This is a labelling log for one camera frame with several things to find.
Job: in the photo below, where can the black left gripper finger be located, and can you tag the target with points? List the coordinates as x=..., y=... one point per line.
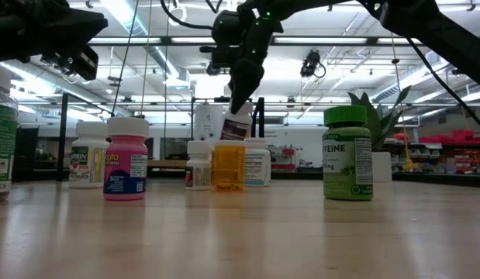
x=74, y=33

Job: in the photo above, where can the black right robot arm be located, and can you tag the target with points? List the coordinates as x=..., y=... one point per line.
x=437, y=31

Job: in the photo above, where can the black frame shelf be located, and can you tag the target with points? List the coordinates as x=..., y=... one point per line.
x=261, y=120

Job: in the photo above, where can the clear bottle green label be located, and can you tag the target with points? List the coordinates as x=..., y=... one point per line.
x=3, y=147

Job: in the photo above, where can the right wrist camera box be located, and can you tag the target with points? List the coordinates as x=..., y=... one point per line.
x=226, y=38

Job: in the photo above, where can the dark background cabinet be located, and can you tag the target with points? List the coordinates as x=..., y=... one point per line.
x=26, y=155

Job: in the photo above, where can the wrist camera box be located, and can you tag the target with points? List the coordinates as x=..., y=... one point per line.
x=226, y=38
x=84, y=64

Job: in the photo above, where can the small white bottle red label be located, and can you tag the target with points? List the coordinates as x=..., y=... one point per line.
x=199, y=170

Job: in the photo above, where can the large white bottle purple label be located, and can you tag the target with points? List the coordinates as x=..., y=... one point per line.
x=235, y=128

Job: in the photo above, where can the orange translucent pill bottle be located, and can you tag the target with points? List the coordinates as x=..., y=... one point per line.
x=228, y=166

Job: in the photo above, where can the background shelf with red bins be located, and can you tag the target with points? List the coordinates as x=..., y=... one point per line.
x=456, y=137

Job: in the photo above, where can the green caffeine bottle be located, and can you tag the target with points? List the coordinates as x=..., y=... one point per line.
x=346, y=166

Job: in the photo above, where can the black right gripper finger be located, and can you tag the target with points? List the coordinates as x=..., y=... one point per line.
x=245, y=83

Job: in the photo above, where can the green plant in white pot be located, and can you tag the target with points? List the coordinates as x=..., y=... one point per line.
x=381, y=166

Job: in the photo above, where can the background wooden bench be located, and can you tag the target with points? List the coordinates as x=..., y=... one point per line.
x=166, y=163

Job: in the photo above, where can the white bottle blue label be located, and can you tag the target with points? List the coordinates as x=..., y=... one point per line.
x=257, y=162

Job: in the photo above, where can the black overhead light beam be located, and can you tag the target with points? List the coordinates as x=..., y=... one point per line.
x=166, y=40

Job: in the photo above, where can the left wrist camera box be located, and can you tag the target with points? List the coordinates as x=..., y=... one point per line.
x=84, y=64

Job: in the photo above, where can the white aspirin bottle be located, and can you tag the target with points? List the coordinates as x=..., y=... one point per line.
x=88, y=162

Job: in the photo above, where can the pink bottle white cap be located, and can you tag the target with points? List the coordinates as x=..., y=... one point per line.
x=125, y=174

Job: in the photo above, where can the background cart with red parts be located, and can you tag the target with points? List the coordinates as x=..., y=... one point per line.
x=286, y=157

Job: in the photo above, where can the white cylindrical tank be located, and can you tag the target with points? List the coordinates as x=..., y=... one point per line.
x=206, y=122

